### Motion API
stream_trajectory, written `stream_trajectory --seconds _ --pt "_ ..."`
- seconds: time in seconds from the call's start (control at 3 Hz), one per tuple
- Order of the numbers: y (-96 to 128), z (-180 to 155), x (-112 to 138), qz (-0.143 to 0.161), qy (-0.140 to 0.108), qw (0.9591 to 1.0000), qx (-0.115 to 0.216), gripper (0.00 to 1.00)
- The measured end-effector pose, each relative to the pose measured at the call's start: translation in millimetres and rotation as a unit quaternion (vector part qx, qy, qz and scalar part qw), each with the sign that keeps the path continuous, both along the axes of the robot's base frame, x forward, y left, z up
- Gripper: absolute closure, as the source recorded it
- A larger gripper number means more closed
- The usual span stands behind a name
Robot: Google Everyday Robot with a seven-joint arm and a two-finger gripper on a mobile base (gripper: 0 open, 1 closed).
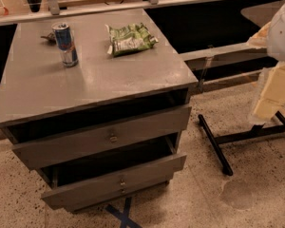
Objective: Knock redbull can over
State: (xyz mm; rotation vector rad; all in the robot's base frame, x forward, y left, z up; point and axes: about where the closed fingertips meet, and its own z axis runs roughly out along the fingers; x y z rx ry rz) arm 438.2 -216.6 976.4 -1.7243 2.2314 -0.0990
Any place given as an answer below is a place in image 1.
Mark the lower grey drawer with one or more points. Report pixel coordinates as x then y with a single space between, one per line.
90 192

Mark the grey drawer cabinet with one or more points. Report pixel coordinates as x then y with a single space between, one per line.
39 97

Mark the blue silver redbull can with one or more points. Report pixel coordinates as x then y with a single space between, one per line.
65 44

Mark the small dark snack bar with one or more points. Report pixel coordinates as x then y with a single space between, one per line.
50 37

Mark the grey drawer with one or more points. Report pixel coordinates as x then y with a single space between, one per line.
87 141
90 192

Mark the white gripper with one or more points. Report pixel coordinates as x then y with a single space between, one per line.
283 35

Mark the green snack bag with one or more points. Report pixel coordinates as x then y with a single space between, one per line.
129 39

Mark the grey lower shelf beam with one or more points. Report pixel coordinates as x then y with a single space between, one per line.
221 56

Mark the black table leg base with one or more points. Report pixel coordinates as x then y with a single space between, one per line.
255 132

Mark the upper grey drawer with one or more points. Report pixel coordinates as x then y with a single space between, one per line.
87 141

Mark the grey metal rail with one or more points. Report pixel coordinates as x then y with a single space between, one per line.
142 2

